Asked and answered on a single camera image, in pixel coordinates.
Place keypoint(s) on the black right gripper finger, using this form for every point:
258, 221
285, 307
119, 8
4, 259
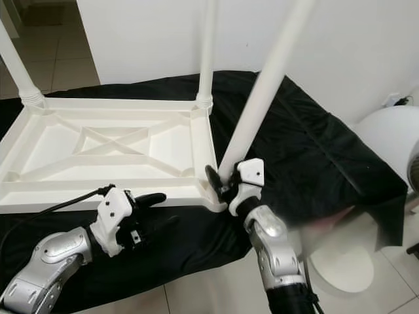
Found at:
215, 178

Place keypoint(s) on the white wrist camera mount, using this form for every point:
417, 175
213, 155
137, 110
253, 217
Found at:
252, 171
114, 209

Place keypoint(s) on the white plastic table leg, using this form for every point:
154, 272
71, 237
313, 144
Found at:
18, 69
208, 49
268, 72

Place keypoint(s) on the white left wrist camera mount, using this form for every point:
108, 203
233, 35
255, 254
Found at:
114, 209

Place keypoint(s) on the wall socket with black plug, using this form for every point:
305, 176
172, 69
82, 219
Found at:
396, 99

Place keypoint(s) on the black cloth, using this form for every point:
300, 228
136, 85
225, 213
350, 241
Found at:
321, 150

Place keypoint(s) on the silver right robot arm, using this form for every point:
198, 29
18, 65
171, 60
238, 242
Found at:
272, 242

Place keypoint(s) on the white plastic table top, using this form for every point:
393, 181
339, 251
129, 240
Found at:
163, 144

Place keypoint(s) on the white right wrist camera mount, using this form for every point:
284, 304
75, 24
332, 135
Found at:
252, 171

